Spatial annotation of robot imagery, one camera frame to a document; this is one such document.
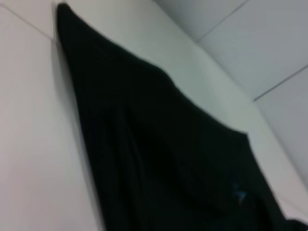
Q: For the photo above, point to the black shirt with FREE print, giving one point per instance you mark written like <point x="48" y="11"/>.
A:
<point x="156" y="144"/>

